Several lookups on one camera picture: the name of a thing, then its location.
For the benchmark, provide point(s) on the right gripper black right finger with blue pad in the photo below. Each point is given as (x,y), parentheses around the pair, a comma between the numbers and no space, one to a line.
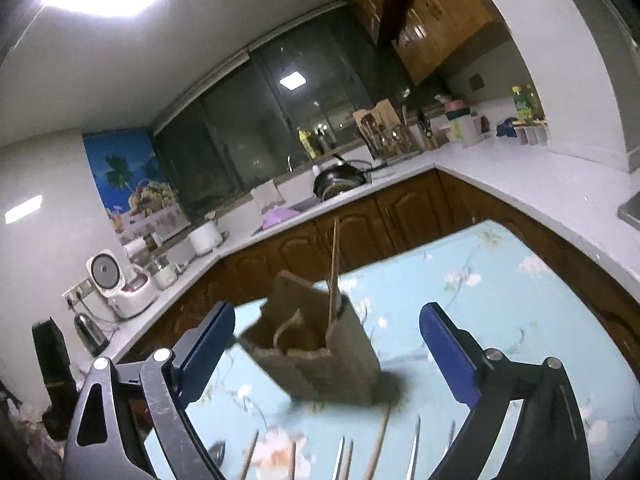
(549,440)

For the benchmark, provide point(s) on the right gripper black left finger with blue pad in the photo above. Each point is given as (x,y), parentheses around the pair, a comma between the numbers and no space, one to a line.
(104,441)

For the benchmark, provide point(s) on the wooden chopstick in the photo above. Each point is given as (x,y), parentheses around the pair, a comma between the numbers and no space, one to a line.
(248,457)
(292,463)
(377,449)
(334,269)
(347,461)

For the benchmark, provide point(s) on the dark kitchen window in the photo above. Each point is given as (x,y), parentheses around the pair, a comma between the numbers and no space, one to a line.
(242,131)

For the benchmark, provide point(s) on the steel electric kettle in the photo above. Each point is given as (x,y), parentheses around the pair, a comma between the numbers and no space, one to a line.
(90,334)

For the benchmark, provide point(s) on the white rice cooker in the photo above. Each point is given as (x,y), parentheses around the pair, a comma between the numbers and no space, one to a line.
(128,291)

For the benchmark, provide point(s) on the metal chopstick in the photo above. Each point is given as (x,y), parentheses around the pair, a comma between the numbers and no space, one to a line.
(451,435)
(411,469)
(338,459)

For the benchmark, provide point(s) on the floral light blue tablecloth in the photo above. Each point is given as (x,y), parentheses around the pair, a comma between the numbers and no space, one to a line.
(490,284)

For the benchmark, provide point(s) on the white ceramic pot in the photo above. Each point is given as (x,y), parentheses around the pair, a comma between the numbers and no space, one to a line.
(205,238)

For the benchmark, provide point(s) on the tropical beach poster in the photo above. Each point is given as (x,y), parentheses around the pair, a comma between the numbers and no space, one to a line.
(134,190)

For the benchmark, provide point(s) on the purple lid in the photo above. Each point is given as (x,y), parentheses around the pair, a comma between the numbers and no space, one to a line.
(278,215)

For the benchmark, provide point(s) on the steel stove top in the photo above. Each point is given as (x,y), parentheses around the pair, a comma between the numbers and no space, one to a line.
(629,212)

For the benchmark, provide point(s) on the wooden lower cabinets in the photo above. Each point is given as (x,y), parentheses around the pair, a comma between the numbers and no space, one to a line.
(385,224)

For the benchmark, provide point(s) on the black wok pan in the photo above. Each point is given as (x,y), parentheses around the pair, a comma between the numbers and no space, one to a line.
(344,176)

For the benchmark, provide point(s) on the yellow oil bottle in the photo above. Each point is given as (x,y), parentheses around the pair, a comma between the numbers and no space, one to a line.
(306,138)

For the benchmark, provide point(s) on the stacked pastel cups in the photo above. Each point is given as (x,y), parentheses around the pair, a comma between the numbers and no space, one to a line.
(464,126)

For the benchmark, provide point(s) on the green yellow drink bottle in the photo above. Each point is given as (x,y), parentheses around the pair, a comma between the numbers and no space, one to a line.
(527,104)

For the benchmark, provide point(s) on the utensil drying rack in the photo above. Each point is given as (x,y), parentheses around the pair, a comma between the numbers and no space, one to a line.
(386,136)

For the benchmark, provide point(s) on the wooden upper cabinet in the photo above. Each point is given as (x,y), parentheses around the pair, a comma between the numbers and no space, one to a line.
(424,33)

